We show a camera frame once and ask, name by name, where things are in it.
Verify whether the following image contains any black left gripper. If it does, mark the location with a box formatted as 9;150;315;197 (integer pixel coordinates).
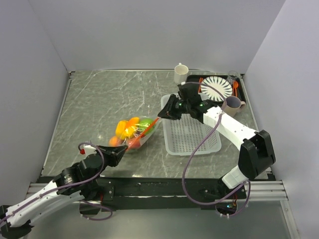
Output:
88;144;128;183

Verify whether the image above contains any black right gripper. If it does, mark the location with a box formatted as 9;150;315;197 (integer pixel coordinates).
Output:
159;94;191;120

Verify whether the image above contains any peach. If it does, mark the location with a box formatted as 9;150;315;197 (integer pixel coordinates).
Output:
109;136;123;147
127;137;141;149

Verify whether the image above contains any orange yellow mango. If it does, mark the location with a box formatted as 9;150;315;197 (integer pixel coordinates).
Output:
121;117;140;139

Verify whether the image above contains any green apple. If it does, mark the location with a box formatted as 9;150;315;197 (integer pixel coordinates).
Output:
138;118;155;135

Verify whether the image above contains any clear zip bag orange zipper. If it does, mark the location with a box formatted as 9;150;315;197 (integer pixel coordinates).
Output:
114;117;160;151

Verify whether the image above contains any white plastic perforated basket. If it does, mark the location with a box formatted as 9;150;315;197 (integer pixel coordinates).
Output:
160;94;222;156

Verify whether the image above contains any yellow bell pepper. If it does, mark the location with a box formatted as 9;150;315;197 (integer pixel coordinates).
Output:
115;120;128;137

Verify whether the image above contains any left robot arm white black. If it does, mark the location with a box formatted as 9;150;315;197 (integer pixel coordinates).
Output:
0;142;128;239

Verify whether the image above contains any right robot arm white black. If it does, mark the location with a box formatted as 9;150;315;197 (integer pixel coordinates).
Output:
158;82;276;198

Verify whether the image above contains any white ceramic mug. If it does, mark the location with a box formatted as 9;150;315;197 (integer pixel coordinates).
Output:
173;63;189;85

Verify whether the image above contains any orange plastic fork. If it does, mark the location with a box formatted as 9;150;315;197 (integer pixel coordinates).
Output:
198;77;203;93

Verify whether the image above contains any black white striped plate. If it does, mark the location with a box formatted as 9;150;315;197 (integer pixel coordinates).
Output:
201;76;233;102

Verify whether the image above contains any beige mug purple inside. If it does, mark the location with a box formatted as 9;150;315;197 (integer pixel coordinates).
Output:
221;96;246;118

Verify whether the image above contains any black rectangular tray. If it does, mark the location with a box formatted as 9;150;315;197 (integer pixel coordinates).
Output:
186;75;247;103

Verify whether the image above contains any orange plastic spoon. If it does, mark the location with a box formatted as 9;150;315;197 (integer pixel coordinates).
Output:
233;81;239;97

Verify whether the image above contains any clear glass cup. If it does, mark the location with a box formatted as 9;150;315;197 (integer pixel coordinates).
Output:
226;70;239;85

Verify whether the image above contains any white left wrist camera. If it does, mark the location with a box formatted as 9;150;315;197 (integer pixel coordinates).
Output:
78;144;96;156

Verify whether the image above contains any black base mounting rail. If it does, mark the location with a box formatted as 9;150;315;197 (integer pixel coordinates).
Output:
80;177;247;211

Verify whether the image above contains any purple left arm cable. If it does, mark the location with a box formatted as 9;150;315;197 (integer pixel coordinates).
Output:
0;141;113;225

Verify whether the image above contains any aluminium extrusion frame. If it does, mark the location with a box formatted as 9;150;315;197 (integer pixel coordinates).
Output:
13;71;290;239

